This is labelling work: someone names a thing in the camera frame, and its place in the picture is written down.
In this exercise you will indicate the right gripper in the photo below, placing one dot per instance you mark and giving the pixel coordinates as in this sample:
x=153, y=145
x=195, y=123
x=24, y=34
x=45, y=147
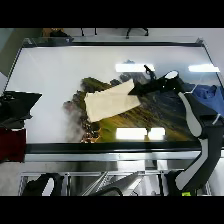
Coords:
x=154, y=86

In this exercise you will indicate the cream T-shirt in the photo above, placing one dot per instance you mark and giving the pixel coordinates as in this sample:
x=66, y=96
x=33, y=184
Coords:
x=111, y=100

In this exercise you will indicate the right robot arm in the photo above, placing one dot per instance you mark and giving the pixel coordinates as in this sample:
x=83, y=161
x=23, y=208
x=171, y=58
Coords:
x=203, y=153

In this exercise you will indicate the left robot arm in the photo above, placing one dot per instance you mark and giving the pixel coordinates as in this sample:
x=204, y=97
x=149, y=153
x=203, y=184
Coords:
x=40, y=186

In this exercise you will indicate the blue garment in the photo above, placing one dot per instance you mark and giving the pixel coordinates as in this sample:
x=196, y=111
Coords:
x=210, y=96

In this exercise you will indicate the dark grey garment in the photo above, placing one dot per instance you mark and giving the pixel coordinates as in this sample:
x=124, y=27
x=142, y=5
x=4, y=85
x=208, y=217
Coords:
x=16, y=106

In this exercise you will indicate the red garment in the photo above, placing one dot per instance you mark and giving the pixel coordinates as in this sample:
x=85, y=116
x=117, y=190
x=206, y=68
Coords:
x=11, y=145

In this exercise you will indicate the silver frame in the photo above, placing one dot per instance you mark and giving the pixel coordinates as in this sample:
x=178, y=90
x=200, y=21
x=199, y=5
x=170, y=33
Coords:
x=100, y=156

